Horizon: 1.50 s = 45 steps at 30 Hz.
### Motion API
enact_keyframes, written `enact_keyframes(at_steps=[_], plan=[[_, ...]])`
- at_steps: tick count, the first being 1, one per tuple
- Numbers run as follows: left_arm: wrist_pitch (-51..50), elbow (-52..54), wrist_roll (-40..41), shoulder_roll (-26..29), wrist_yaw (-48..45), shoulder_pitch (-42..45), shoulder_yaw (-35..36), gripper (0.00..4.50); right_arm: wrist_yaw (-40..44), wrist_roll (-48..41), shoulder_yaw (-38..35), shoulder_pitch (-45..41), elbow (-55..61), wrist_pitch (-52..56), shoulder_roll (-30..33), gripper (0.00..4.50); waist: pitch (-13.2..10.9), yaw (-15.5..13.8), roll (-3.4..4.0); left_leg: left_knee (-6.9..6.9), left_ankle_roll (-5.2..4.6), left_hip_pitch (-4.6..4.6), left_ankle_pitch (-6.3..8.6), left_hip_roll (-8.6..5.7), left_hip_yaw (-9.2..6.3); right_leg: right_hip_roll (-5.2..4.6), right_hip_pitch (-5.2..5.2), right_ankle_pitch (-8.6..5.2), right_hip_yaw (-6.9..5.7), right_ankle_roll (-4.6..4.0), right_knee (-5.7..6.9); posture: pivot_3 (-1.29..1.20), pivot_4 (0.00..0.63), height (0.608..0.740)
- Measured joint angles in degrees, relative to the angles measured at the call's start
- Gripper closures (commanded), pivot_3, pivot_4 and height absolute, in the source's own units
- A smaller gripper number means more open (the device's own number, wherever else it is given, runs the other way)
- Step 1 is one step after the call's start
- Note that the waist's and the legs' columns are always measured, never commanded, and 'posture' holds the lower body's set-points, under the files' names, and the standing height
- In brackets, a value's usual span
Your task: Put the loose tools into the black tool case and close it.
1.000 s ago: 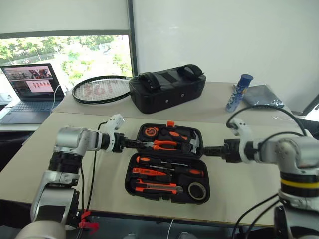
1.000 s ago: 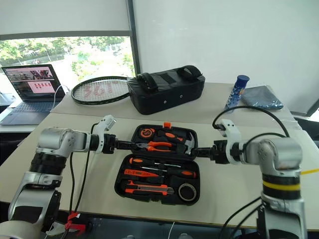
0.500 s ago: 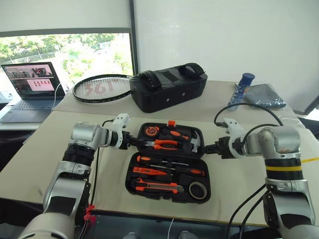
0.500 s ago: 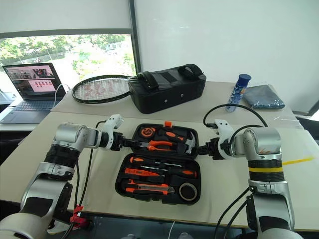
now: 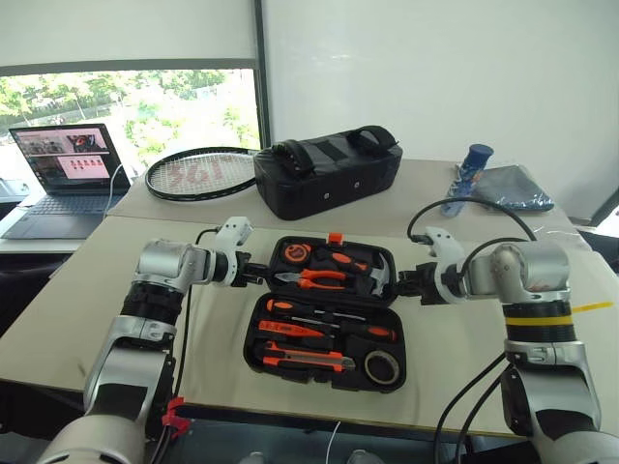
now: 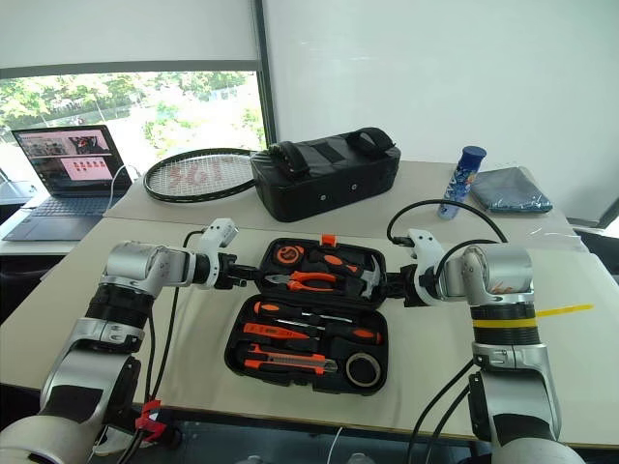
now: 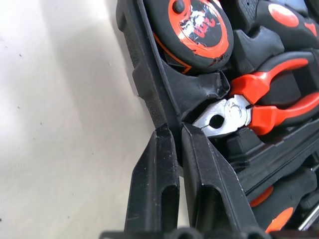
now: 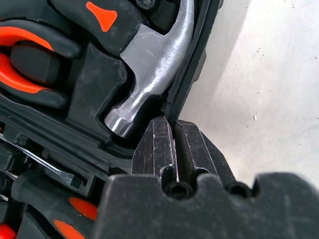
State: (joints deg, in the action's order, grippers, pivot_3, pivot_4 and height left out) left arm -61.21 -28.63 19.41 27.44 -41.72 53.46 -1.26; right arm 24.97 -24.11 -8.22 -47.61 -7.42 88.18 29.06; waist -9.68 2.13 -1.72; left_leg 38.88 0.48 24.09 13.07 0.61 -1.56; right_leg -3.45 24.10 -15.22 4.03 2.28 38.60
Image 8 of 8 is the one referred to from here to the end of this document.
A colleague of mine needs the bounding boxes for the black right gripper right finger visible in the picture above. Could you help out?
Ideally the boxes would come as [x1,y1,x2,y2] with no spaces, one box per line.
[175,119,237,188]

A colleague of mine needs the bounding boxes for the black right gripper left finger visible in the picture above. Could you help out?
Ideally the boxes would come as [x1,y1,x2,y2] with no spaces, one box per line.
[131,116,179,184]

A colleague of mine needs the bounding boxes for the black plastic tool case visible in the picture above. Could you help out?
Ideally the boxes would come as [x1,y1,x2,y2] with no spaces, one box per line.
[0,0,224,239]

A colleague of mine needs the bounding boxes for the black orange screwdriver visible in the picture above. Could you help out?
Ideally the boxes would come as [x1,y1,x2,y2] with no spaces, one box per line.
[0,131,84,189]
[0,169,100,222]

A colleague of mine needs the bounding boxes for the orange rounded tool end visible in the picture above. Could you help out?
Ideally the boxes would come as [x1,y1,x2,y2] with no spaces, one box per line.
[0,223,17,239]

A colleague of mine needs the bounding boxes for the black orange tool handle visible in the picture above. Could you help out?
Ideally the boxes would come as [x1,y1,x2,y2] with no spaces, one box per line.
[22,203,98,239]

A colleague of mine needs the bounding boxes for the orange handled pliers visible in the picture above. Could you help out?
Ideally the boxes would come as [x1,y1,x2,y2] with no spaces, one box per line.
[0,19,82,110]

